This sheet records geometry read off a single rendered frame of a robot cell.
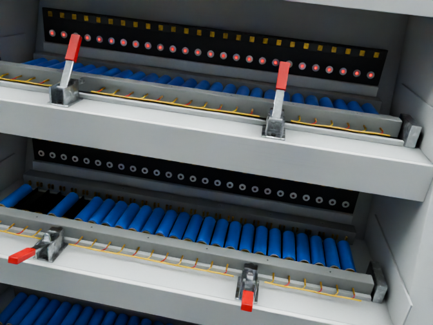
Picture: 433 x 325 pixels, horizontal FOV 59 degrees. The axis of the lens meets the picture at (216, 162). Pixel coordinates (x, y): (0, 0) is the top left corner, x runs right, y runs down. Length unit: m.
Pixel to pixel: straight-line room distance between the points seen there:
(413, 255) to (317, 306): 0.13
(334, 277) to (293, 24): 0.39
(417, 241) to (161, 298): 0.31
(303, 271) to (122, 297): 0.23
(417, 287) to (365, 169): 0.15
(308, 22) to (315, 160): 0.28
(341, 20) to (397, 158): 0.28
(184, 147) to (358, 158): 0.20
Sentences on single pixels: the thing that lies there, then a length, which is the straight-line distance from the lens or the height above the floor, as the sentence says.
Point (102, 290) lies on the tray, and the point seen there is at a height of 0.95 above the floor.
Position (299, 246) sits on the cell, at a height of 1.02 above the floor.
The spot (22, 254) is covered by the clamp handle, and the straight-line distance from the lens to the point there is 0.50.
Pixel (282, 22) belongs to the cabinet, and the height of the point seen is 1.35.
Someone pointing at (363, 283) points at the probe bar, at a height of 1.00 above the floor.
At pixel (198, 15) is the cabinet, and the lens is 0.67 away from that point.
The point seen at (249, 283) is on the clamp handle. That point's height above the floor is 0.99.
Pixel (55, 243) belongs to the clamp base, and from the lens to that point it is 0.55.
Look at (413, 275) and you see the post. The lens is 0.50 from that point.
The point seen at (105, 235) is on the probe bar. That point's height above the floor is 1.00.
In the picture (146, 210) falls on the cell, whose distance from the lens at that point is 0.60.
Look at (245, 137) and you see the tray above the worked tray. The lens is 0.44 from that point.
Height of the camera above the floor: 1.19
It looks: 7 degrees down
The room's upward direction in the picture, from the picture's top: 8 degrees clockwise
